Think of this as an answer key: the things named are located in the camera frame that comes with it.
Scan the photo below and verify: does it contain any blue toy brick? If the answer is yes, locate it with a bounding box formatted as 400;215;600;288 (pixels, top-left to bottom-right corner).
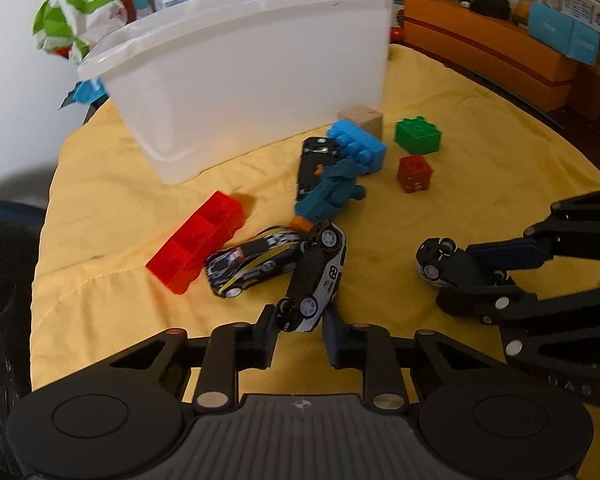
326;119;387;177

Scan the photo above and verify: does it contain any orange cardboard box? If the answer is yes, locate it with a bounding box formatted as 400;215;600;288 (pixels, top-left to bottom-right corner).
402;0;578;111

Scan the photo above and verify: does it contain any yellow cloth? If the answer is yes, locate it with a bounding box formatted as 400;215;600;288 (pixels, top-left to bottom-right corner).
30;42;600;411

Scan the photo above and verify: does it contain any dark blue chair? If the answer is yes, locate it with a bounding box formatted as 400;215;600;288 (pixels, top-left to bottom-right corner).
0;195;48;480

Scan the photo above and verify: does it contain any silver toy car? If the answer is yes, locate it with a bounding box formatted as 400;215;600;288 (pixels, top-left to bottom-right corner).
415;236;481;291

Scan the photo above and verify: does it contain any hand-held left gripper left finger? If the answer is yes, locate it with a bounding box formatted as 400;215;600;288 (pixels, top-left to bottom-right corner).
107;304;283;410

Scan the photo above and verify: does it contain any white plastic container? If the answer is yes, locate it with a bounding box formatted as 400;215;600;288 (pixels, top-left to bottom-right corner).
60;0;411;187

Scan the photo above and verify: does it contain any green white plastic bag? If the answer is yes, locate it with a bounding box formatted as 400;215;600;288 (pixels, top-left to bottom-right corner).
32;0;138;63

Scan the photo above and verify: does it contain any black white toy car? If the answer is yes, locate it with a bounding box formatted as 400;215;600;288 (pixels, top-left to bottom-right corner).
276;219;347;334

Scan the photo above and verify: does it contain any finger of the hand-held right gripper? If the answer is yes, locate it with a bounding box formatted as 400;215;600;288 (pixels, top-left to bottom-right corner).
436;272;600;362
465;187;600;275

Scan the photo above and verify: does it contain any long red toy brick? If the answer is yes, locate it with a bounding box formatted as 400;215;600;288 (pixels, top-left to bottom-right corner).
146;191;246;295

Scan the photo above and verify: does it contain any light blue carton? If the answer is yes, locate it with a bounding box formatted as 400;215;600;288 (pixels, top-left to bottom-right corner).
527;2;600;66

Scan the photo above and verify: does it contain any tan wooden block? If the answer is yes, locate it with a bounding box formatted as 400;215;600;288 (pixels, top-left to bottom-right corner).
337;105;384;140

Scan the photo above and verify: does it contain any green toy brick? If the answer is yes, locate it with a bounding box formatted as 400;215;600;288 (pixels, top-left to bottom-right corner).
394;116;442;154

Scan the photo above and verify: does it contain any small red cube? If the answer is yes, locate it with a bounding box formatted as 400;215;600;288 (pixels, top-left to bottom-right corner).
397;155;434;194

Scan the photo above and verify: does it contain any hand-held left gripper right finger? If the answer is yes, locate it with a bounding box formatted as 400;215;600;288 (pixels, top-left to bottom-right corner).
321;305;502;410

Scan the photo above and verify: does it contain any striped black toy car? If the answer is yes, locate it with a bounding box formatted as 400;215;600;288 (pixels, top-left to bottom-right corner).
206;226;306;300

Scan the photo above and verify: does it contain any teal toy vehicle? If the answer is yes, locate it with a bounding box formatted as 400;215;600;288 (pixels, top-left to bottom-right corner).
289;157;368;231

